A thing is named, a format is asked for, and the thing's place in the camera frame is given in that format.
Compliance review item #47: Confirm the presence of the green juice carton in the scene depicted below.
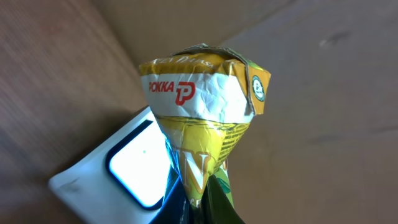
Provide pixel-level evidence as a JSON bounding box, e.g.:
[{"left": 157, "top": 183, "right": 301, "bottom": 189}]
[{"left": 139, "top": 44, "right": 271, "bottom": 209}]

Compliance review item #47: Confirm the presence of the white barcode scanner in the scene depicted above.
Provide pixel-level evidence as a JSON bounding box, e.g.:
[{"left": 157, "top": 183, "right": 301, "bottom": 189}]
[{"left": 49, "top": 108, "right": 170, "bottom": 223}]

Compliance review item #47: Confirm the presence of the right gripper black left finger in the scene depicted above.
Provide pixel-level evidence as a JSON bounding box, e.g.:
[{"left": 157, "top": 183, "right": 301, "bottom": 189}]
[{"left": 150, "top": 178, "right": 190, "bottom": 224}]

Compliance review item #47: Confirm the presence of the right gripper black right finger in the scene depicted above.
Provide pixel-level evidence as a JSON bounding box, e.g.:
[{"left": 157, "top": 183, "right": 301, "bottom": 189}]
[{"left": 202, "top": 175, "right": 244, "bottom": 224}]

